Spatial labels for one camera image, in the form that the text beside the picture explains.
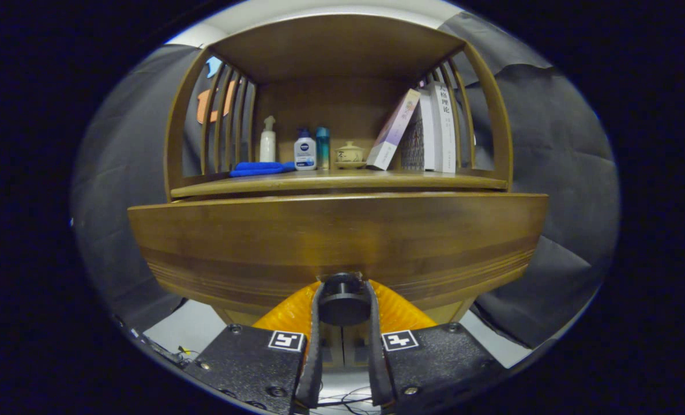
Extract purple and white book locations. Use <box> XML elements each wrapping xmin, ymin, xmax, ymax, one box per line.
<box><xmin>366</xmin><ymin>88</ymin><xmax>421</xmax><ymax>171</ymax></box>

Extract tangled black floor cables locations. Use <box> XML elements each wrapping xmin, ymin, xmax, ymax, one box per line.
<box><xmin>319</xmin><ymin>385</ymin><xmax>381</xmax><ymax>415</ymax></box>

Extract dark patterned book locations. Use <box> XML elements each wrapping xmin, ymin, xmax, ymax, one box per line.
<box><xmin>399</xmin><ymin>107</ymin><xmax>425</xmax><ymax>171</ymax></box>

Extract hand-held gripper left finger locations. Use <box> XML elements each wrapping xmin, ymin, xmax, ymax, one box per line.
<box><xmin>183</xmin><ymin>280</ymin><xmax>325</xmax><ymax>415</ymax></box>

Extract blue folded cloth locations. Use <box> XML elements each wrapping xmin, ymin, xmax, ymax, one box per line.
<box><xmin>229</xmin><ymin>161</ymin><xmax>297</xmax><ymax>178</ymax></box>

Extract black round drawer knob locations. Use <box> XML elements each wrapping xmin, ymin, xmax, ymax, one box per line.
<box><xmin>318</xmin><ymin>272</ymin><xmax>372</xmax><ymax>327</ymax></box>

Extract slim teal bottle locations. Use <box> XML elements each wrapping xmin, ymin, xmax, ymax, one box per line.
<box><xmin>316</xmin><ymin>127</ymin><xmax>330</xmax><ymax>170</ymax></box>

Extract wooden cabinet door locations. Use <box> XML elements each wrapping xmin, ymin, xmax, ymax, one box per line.
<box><xmin>344</xmin><ymin>324</ymin><xmax>372</xmax><ymax>369</ymax></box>
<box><xmin>322</xmin><ymin>324</ymin><xmax>344</xmax><ymax>369</ymax></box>

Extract beige lidded tea cup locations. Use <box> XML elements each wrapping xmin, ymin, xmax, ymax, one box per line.
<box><xmin>335</xmin><ymin>141</ymin><xmax>367</xmax><ymax>169</ymax></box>

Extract brown wooden cabinet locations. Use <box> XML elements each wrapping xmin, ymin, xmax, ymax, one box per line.
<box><xmin>128</xmin><ymin>13</ymin><xmax>549</xmax><ymax>369</ymax></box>

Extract plain white book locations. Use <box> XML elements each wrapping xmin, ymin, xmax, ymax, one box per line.
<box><xmin>417</xmin><ymin>86</ymin><xmax>436</xmax><ymax>171</ymax></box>

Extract white spray bottle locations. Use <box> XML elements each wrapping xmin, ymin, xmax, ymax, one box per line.
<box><xmin>259</xmin><ymin>115</ymin><xmax>277</xmax><ymax>163</ymax></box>

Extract wooden countertop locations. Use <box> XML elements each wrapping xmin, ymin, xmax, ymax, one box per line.
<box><xmin>171</xmin><ymin>169</ymin><xmax>509</xmax><ymax>199</ymax></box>

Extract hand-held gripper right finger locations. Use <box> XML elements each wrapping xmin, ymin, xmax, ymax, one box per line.
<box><xmin>367</xmin><ymin>280</ymin><xmax>509</xmax><ymax>414</ymax></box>

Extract white bottle with blue cap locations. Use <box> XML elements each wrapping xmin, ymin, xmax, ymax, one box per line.
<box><xmin>294</xmin><ymin>128</ymin><xmax>318</xmax><ymax>171</ymax></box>

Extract white book with printed spine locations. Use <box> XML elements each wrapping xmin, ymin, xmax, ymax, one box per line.
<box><xmin>429</xmin><ymin>81</ymin><xmax>457</xmax><ymax>173</ymax></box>

